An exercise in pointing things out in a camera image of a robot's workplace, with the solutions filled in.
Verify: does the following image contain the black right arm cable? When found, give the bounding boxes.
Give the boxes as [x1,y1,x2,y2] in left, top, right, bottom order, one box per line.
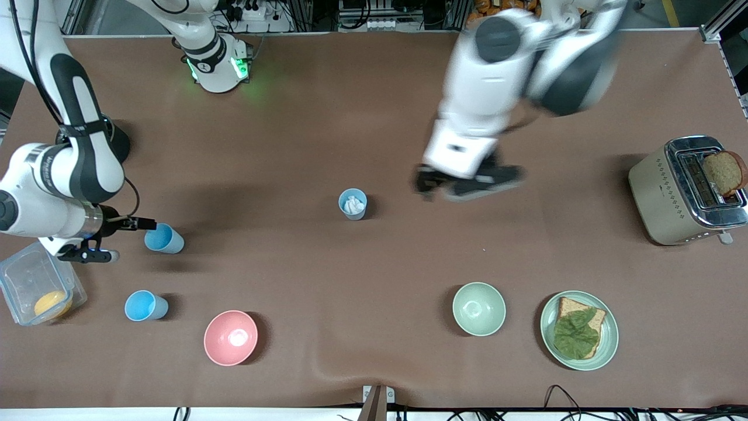
[7,0,66,126]

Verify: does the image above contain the pale green plate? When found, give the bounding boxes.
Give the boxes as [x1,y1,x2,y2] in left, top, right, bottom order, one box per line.
[539,290,619,371]

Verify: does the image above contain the clear plastic food container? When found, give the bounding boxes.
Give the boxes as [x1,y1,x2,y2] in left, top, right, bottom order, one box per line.
[0,241,88,327]

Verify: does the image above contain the pink bowl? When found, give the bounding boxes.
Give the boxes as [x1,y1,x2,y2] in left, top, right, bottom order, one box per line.
[203,310,259,367]

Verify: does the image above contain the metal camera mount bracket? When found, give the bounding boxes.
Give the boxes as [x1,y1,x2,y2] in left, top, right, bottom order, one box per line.
[358,384,396,421]

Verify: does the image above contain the light blue plastic cup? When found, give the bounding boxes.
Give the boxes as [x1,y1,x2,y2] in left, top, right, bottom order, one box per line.
[124,290,169,322]
[144,223,185,255]

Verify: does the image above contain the beige and chrome toaster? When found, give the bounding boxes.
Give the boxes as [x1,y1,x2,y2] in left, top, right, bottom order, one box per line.
[628,136,748,246]

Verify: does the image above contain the black cable loop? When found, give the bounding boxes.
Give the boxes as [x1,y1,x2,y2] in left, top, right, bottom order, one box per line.
[543,384,585,421]

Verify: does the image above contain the pale green bowl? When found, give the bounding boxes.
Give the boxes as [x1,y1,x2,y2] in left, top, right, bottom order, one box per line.
[452,282,507,337]

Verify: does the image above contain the yellow orange fruit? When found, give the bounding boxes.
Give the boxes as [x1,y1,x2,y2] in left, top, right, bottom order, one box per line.
[33,290,74,319]

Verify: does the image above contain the black pot with blue handle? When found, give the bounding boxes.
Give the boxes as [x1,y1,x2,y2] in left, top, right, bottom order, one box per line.
[56,113,131,165]

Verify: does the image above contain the blue cup holding white tissue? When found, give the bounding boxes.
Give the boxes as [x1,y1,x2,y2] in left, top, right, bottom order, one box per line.
[338,188,368,221]

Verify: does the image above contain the brown toast slice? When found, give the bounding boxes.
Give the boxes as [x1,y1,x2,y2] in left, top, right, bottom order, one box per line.
[702,150,748,198]

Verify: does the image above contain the white power strip with plugs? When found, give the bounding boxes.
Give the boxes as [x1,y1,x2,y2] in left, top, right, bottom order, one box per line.
[228,0,268,22]

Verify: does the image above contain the brown table mat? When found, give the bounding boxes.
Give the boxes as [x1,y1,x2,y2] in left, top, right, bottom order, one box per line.
[0,29,748,410]

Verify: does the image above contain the brown bread slice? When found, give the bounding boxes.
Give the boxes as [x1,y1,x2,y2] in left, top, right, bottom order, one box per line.
[555,296,607,360]

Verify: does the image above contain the orange snack bags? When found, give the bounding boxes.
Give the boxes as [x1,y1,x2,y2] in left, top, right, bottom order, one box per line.
[470,0,542,15]

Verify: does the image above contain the green lettuce leaf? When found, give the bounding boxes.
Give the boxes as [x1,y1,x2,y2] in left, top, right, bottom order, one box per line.
[553,308,601,360]

